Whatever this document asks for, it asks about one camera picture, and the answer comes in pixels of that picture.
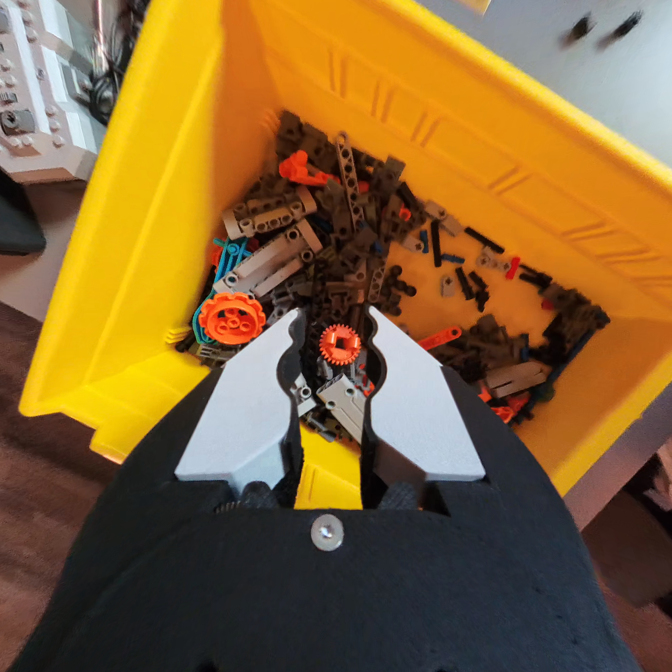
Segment small orange gear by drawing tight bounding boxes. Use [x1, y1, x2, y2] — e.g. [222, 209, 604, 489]
[318, 324, 362, 367]

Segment light grey angled beams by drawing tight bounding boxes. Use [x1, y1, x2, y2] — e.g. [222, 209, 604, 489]
[213, 187, 324, 298]

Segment blue separator tool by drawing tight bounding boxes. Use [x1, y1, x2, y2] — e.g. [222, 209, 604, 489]
[189, 238, 253, 326]

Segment orange gear wheel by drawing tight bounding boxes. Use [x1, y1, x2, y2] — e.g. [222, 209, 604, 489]
[200, 291, 265, 346]

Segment black flat box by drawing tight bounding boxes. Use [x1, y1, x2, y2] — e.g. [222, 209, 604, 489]
[0, 171, 48, 257]

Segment thin dark axle piece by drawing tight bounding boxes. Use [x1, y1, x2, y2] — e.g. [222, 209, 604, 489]
[611, 11, 645, 39]

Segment pile of building pieces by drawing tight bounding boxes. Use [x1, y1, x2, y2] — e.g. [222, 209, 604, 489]
[174, 110, 612, 442]

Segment black cable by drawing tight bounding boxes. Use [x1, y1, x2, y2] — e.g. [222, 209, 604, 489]
[84, 0, 148, 125]

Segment yellow plastic bin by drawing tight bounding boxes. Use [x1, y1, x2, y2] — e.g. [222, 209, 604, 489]
[18, 0, 672, 511]

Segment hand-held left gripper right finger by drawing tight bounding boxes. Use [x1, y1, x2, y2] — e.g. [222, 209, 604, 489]
[360, 307, 488, 505]

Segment grey desk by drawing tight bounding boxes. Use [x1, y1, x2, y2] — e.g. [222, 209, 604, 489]
[0, 0, 672, 531]

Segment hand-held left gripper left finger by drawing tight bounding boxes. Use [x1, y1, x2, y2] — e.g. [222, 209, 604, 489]
[175, 310, 305, 505]

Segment grey battery box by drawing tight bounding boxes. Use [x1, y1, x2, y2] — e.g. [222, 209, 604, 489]
[0, 0, 112, 186]

